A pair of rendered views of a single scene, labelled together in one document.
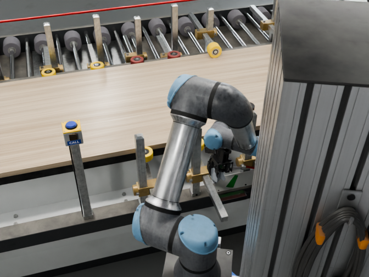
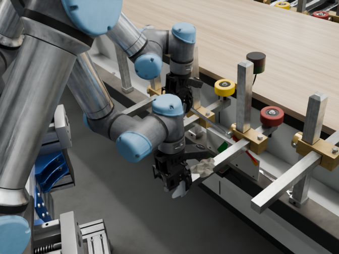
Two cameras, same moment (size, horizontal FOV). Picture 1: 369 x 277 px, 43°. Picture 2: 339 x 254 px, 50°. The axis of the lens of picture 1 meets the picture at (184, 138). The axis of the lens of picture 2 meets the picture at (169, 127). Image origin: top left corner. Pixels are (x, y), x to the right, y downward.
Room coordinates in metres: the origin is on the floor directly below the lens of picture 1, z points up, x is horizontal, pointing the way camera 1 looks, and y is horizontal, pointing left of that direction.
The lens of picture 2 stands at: (1.07, -1.14, 1.68)
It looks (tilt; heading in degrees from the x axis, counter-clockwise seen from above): 38 degrees down; 71
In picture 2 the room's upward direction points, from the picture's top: 6 degrees counter-clockwise
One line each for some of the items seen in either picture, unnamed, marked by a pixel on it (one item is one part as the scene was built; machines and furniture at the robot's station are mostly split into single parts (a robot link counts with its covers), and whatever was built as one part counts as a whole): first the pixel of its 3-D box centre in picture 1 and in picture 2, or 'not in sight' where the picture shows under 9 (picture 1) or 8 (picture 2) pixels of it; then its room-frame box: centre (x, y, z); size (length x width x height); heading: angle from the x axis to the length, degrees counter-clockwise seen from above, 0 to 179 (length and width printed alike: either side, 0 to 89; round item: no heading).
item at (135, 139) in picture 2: not in sight; (136, 136); (1.22, -0.46, 1.12); 0.11 x 0.11 x 0.08; 27
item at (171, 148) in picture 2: not in sight; (171, 141); (1.31, -0.43, 1.05); 0.08 x 0.08 x 0.05
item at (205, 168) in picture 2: not in sight; (205, 165); (1.43, -0.39, 0.87); 0.09 x 0.07 x 0.02; 17
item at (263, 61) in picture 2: not in sight; (256, 59); (1.67, -0.28, 1.12); 0.06 x 0.06 x 0.02
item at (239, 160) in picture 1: (250, 159); (247, 136); (1.64, -0.31, 0.84); 0.14 x 0.06 x 0.05; 107
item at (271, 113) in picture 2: not in sight; (271, 124); (1.74, -0.30, 0.85); 0.08 x 0.08 x 0.11
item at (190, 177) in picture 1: (200, 174); (198, 114); (1.56, -0.07, 0.82); 0.14 x 0.06 x 0.05; 107
